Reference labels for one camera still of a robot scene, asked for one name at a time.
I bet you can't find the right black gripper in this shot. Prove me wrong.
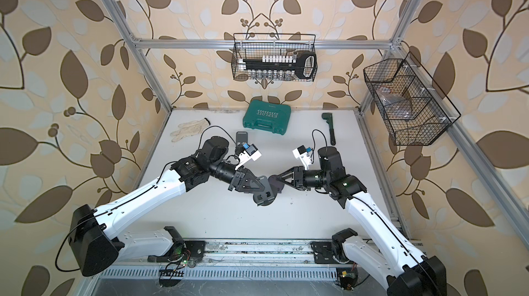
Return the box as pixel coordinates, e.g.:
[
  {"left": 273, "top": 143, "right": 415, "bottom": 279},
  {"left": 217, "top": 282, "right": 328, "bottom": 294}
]
[{"left": 277, "top": 166, "right": 331, "bottom": 190}]

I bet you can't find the black phone stand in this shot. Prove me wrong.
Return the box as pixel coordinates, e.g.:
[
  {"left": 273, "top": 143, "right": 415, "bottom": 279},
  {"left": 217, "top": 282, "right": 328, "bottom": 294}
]
[
  {"left": 236, "top": 131, "right": 249, "bottom": 145},
  {"left": 253, "top": 175, "right": 283, "bottom": 206}
]

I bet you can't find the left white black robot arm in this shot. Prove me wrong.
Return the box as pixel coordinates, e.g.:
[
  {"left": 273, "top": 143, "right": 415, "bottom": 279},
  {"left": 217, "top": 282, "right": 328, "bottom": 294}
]
[{"left": 63, "top": 136, "right": 277, "bottom": 277}]

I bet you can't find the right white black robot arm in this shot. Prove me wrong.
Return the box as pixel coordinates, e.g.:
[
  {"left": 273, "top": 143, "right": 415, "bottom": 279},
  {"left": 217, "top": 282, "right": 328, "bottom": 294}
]
[{"left": 269, "top": 146, "right": 448, "bottom": 295}]

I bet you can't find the green plastic tool case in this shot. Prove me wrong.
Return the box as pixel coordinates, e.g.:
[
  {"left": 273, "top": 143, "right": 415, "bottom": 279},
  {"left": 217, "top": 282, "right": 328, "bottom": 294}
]
[{"left": 242, "top": 100, "right": 292, "bottom": 135}]

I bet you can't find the green black hand tool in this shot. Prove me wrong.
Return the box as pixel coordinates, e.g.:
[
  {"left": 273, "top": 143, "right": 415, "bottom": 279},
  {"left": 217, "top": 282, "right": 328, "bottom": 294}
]
[{"left": 322, "top": 112, "right": 336, "bottom": 146}]

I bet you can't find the white work glove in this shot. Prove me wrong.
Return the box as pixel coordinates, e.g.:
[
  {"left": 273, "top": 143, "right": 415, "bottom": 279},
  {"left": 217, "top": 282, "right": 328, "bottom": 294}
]
[{"left": 170, "top": 118, "right": 211, "bottom": 143}]

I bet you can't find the black socket set holder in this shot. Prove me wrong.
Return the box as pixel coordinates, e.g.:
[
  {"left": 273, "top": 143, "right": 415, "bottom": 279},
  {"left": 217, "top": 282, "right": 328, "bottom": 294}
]
[{"left": 235, "top": 52, "right": 318, "bottom": 81}]

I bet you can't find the clear plastic bag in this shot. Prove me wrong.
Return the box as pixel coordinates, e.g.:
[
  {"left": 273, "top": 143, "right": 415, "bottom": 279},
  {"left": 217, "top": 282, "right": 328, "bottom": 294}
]
[{"left": 377, "top": 87, "right": 413, "bottom": 120}]

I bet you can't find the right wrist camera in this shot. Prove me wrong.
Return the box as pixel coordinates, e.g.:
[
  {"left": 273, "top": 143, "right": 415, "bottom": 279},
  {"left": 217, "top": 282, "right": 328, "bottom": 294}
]
[{"left": 293, "top": 145, "right": 314, "bottom": 170}]

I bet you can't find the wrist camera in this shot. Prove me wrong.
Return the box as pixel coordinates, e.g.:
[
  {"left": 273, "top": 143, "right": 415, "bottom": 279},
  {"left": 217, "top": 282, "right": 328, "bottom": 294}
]
[
  {"left": 235, "top": 143, "right": 262, "bottom": 169},
  {"left": 293, "top": 145, "right": 314, "bottom": 170}
]

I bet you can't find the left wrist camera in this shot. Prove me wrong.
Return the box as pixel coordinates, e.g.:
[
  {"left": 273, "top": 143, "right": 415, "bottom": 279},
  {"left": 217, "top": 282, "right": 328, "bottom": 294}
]
[{"left": 235, "top": 143, "right": 262, "bottom": 169}]

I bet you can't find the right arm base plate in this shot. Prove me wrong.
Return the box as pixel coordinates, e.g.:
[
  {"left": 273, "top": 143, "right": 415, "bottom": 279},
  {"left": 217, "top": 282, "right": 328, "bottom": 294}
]
[{"left": 310, "top": 241, "right": 354, "bottom": 265}]

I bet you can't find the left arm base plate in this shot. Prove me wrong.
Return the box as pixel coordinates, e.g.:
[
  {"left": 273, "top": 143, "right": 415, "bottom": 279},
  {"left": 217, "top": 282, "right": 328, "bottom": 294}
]
[{"left": 147, "top": 240, "right": 206, "bottom": 263}]

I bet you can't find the black wire basket back wall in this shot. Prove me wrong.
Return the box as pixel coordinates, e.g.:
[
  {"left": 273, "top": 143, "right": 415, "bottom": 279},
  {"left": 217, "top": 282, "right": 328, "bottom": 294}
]
[{"left": 231, "top": 32, "right": 318, "bottom": 82}]

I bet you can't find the black wire basket wall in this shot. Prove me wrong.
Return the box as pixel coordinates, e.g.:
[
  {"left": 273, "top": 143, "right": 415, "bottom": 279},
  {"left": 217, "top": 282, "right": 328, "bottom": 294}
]
[
  {"left": 231, "top": 32, "right": 318, "bottom": 82},
  {"left": 363, "top": 52, "right": 461, "bottom": 146}
]

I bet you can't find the black wire basket right wall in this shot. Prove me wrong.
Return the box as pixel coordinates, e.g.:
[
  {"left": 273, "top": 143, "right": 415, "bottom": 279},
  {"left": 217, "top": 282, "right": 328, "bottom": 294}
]
[{"left": 363, "top": 52, "right": 461, "bottom": 146}]

